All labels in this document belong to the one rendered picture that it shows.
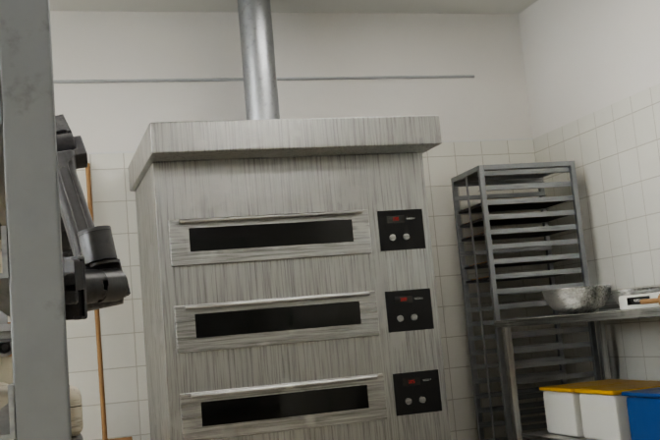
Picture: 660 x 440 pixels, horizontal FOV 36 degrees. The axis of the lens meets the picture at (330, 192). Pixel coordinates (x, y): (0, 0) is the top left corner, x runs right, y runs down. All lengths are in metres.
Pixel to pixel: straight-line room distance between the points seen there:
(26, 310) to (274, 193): 4.79
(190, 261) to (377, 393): 1.21
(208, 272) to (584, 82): 2.72
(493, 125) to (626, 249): 1.40
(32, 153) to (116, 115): 5.75
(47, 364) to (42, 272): 0.05
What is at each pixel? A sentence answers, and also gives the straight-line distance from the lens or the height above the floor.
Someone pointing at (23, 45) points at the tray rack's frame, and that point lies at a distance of 0.63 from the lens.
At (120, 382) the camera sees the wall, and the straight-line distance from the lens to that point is 6.20.
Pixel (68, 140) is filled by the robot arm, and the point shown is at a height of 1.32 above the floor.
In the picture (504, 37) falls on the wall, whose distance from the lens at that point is 7.24.
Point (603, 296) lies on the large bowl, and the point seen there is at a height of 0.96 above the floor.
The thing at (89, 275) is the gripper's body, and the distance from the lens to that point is 1.70.
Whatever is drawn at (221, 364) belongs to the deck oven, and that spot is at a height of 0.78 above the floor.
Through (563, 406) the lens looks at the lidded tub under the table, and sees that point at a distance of 5.74.
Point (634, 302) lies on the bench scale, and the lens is 5.07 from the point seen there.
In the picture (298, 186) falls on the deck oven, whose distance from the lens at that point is 5.41.
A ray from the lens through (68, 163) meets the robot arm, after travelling 2.02.
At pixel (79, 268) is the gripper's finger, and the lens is 1.66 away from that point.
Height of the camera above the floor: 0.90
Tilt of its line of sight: 8 degrees up
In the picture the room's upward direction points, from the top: 5 degrees counter-clockwise
